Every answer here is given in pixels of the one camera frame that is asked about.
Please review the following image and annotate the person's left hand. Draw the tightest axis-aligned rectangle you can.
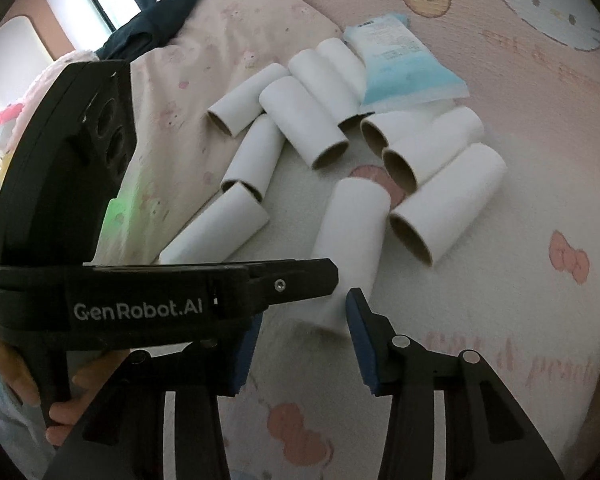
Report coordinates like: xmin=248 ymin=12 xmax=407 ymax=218
xmin=0 ymin=326 xmax=131 ymax=449

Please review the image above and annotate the pink plush toy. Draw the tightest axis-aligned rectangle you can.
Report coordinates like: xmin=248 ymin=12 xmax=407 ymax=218
xmin=0 ymin=50 xmax=98 ymax=158

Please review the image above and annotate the dark navy cloth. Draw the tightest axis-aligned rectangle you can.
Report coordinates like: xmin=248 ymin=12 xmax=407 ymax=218
xmin=95 ymin=0 xmax=198 ymax=62

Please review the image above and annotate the pink cartoon bed sheet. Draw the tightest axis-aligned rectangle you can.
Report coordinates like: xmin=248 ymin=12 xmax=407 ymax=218
xmin=225 ymin=0 xmax=600 ymax=479

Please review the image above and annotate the white tube brown opening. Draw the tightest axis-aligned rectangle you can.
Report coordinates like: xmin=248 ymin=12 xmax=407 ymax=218
xmin=259 ymin=76 xmax=349 ymax=170

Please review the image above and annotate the large white cardboard tube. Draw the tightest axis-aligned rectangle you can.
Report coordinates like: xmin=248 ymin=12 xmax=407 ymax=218
xmin=389 ymin=143 xmax=507 ymax=266

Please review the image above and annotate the white tube behind large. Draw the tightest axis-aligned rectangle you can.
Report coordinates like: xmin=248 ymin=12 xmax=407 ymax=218
xmin=381 ymin=106 xmax=484 ymax=195

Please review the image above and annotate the pink patterned pillow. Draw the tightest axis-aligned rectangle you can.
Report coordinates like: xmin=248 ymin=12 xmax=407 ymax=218
xmin=93 ymin=0 xmax=339 ymax=264

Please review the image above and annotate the white tube under mask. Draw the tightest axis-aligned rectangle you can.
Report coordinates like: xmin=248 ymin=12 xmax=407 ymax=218
xmin=288 ymin=49 xmax=360 ymax=126

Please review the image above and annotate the white tube top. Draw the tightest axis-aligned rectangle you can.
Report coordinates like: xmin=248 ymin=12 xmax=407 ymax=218
xmin=316 ymin=38 xmax=366 ymax=103

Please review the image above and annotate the blue face mask packet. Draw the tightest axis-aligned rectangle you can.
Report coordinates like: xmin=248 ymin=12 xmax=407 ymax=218
xmin=343 ymin=13 xmax=469 ymax=114

